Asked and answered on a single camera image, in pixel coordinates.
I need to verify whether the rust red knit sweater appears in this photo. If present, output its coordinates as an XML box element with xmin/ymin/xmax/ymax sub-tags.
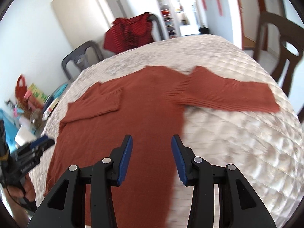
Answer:
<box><xmin>45</xmin><ymin>66</ymin><xmax>279</xmax><ymax>227</ymax></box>

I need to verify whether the person's left hand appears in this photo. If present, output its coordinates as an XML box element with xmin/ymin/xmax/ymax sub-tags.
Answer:
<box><xmin>7</xmin><ymin>173</ymin><xmax>36</xmax><ymax>204</ymax></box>

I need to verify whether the white flat box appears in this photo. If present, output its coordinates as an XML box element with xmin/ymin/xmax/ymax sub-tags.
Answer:
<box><xmin>14</xmin><ymin>125</ymin><xmax>37</xmax><ymax>148</ymax></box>

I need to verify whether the glass jar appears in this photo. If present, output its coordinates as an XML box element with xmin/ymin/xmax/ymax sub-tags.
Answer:
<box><xmin>30</xmin><ymin>109</ymin><xmax>44</xmax><ymax>130</ymax></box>

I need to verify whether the white red carton box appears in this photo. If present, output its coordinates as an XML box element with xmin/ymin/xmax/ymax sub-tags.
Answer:
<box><xmin>42</xmin><ymin>98</ymin><xmax>59</xmax><ymax>121</ymax></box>

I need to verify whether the pink box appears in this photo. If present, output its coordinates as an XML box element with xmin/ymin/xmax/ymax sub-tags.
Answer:
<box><xmin>24</xmin><ymin>90</ymin><xmax>44</xmax><ymax>110</ymax></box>

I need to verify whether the dark blue case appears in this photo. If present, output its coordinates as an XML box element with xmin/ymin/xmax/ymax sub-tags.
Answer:
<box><xmin>42</xmin><ymin>95</ymin><xmax>54</xmax><ymax>113</ymax></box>

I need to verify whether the red paper gift bag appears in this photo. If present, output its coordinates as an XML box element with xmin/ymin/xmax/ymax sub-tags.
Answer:
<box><xmin>15</xmin><ymin>75</ymin><xmax>27</xmax><ymax>100</ymax></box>

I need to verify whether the teal flat box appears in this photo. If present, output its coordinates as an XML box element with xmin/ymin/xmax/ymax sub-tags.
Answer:
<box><xmin>52</xmin><ymin>83</ymin><xmax>68</xmax><ymax>99</ymax></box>

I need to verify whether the cream quilted table cover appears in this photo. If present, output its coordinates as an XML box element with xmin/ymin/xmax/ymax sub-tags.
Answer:
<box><xmin>43</xmin><ymin>35</ymin><xmax>303</xmax><ymax>227</ymax></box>

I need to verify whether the grey plastic chair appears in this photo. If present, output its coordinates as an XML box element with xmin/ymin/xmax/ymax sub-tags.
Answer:
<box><xmin>61</xmin><ymin>41</ymin><xmax>104</xmax><ymax>80</ymax></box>

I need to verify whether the red plaid garment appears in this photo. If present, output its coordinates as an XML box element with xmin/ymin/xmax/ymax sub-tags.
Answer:
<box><xmin>103</xmin><ymin>12</ymin><xmax>154</xmax><ymax>54</ymax></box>

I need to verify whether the grey chair behind garment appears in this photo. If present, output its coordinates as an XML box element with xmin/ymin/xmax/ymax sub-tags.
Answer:
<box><xmin>148</xmin><ymin>14</ymin><xmax>165</xmax><ymax>41</ymax></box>

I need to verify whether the dark brown wooden chair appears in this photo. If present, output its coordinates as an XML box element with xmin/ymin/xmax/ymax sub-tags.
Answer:
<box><xmin>253</xmin><ymin>11</ymin><xmax>303</xmax><ymax>96</ymax></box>

